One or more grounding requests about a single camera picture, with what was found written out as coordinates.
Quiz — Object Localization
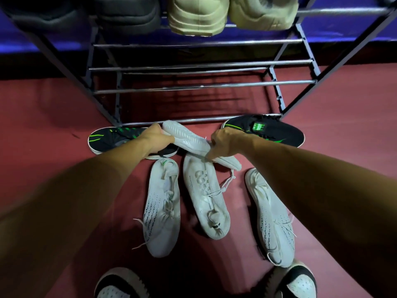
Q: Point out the person's left hand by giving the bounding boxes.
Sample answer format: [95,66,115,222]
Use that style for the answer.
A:
[136,123,176,159]

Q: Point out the person's right hand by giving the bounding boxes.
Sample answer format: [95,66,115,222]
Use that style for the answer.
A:
[205,127,252,162]

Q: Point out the grey white sneaker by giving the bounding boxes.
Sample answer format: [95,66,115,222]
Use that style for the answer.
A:
[182,153,236,240]
[161,120,242,172]

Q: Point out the black green sneaker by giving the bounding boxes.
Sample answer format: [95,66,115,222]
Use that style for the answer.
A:
[88,126,179,160]
[222,114,306,149]

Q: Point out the grey metal shoe rack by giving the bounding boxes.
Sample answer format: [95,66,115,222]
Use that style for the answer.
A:
[0,0,397,127]

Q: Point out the white knit sneaker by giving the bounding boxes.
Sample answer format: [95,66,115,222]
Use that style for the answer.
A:
[244,168,297,268]
[132,158,181,258]

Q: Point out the black orange sneaker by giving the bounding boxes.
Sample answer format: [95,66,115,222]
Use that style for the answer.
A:
[91,0,162,36]

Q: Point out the tan chunky sneaker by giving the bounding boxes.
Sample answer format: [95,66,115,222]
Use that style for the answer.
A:
[167,0,230,37]
[229,0,299,31]

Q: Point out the black shoe orange marks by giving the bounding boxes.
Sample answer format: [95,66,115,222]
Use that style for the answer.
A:
[0,0,83,31]

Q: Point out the person's left forearm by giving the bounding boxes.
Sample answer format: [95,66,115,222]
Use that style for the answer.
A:
[0,138,151,298]

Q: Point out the person's right forearm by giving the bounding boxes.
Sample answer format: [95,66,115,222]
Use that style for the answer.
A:
[242,138,397,298]

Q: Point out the black white worn shoe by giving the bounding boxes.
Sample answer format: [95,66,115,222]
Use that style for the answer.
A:
[266,260,318,298]
[94,267,150,298]

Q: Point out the blue printed wall banner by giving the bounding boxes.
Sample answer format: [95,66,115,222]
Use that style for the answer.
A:
[0,0,397,53]

